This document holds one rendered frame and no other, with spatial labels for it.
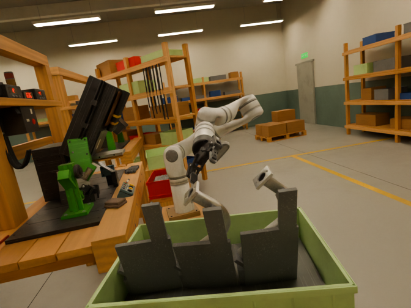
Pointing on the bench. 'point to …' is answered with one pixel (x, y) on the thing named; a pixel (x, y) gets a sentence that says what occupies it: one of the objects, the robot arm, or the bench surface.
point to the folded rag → (115, 203)
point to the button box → (125, 192)
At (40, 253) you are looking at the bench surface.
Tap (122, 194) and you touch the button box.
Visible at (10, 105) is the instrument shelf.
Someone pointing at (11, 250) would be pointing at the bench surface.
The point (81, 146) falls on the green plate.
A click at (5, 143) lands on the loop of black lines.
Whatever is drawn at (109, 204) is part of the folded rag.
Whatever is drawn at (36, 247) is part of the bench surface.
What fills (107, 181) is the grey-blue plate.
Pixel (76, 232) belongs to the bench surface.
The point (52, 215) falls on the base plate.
